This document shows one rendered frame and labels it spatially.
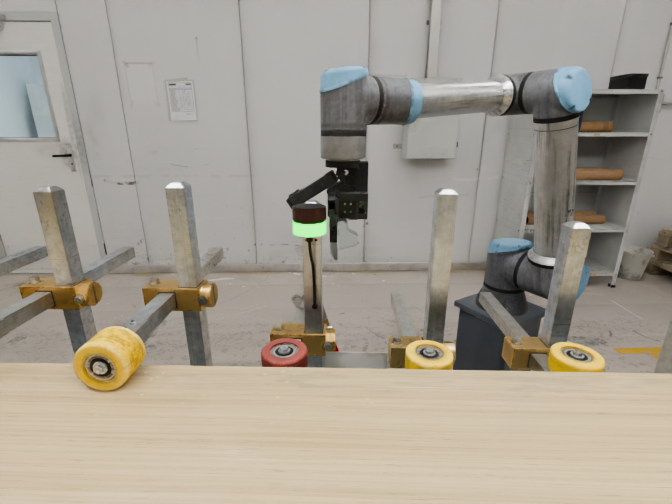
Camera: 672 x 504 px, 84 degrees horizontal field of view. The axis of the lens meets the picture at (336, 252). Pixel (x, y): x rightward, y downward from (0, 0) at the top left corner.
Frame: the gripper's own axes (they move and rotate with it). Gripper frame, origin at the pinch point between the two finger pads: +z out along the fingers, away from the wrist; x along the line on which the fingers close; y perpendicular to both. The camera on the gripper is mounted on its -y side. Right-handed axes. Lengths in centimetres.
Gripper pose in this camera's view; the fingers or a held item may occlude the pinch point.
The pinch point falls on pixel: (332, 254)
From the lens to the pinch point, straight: 81.0
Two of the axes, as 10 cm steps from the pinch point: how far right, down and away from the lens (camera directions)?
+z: 0.0, 9.5, 3.1
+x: 0.3, -3.1, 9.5
